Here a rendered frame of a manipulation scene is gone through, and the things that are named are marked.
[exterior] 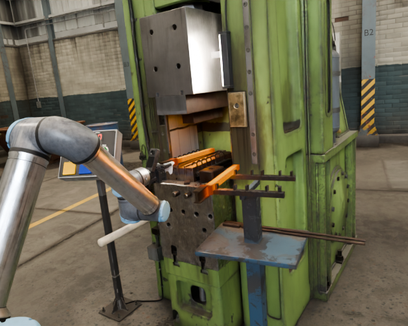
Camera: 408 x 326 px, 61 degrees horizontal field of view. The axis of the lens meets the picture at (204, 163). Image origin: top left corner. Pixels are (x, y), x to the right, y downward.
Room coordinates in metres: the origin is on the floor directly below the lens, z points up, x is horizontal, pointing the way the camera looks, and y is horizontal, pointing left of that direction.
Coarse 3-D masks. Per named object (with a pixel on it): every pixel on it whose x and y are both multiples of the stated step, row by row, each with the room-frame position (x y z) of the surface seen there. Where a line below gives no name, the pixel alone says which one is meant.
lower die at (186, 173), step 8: (224, 152) 2.09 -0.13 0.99; (208, 160) 1.89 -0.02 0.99; (216, 160) 1.93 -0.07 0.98; (176, 168) 1.81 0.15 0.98; (184, 168) 1.78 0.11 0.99; (192, 168) 1.74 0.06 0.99; (200, 168) 1.80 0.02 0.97; (168, 176) 1.84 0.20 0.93; (176, 176) 1.81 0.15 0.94; (184, 176) 1.78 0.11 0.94; (192, 176) 1.75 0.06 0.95
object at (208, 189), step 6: (228, 168) 1.48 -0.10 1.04; (234, 168) 1.48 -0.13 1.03; (222, 174) 1.39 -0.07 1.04; (228, 174) 1.40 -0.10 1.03; (216, 180) 1.30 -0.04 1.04; (222, 180) 1.34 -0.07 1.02; (204, 186) 1.20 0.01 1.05; (210, 186) 1.21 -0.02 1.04; (198, 192) 1.15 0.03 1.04; (204, 192) 1.20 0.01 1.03; (210, 192) 1.21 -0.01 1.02; (198, 198) 1.15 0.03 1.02; (204, 198) 1.18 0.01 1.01
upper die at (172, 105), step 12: (168, 96) 1.81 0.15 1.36; (180, 96) 1.76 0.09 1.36; (192, 96) 1.79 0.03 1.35; (204, 96) 1.88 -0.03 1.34; (216, 96) 1.98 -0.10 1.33; (168, 108) 1.81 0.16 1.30; (180, 108) 1.77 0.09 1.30; (192, 108) 1.78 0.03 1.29; (204, 108) 1.87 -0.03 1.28; (216, 108) 1.97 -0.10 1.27
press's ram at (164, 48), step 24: (144, 24) 1.87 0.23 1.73; (168, 24) 1.78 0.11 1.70; (192, 24) 1.75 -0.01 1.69; (216, 24) 1.93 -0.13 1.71; (144, 48) 1.88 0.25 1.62; (168, 48) 1.79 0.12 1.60; (192, 48) 1.74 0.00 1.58; (216, 48) 1.91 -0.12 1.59; (168, 72) 1.80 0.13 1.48; (192, 72) 1.72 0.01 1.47; (216, 72) 1.90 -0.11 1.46
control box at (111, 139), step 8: (104, 136) 2.00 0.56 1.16; (112, 136) 1.99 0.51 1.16; (120, 136) 2.05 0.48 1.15; (104, 144) 1.98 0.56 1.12; (112, 144) 1.97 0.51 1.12; (120, 144) 2.03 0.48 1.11; (112, 152) 1.95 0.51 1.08; (120, 152) 2.02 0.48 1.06; (64, 160) 1.98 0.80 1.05; (64, 176) 1.93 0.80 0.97; (72, 176) 1.92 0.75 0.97; (80, 176) 1.91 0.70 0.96; (88, 176) 1.90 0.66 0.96; (96, 176) 1.89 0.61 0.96
